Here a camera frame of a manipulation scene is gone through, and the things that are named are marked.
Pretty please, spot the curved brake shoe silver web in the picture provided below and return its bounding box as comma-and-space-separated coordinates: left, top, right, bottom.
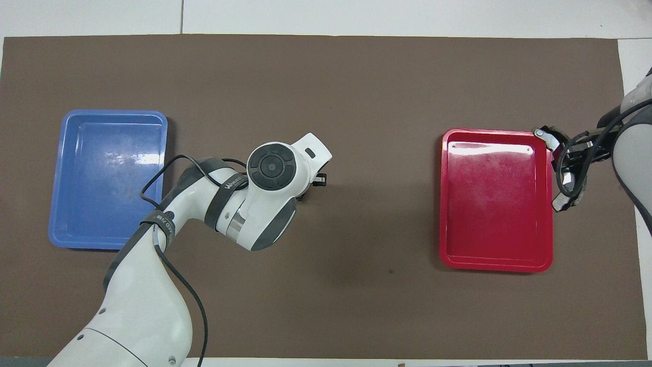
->
533, 126, 587, 213

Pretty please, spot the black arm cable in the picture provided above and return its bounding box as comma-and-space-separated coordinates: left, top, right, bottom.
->
552, 98, 652, 199
140, 154, 248, 367

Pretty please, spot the brown table mat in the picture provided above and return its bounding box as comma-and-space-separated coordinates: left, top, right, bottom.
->
0, 34, 648, 360

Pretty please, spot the red plastic tray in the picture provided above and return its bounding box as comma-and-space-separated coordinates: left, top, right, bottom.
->
440, 128, 554, 273

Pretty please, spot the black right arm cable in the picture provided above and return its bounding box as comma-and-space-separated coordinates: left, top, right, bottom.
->
552, 98, 652, 199

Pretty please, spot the blue plastic tray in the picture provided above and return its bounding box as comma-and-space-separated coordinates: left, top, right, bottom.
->
48, 110, 169, 251

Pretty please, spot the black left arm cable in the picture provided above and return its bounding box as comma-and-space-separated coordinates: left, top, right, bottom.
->
140, 154, 248, 367

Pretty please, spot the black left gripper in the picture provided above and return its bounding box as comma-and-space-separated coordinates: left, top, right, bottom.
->
297, 172, 327, 202

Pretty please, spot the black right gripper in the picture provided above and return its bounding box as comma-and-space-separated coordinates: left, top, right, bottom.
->
549, 129, 620, 178

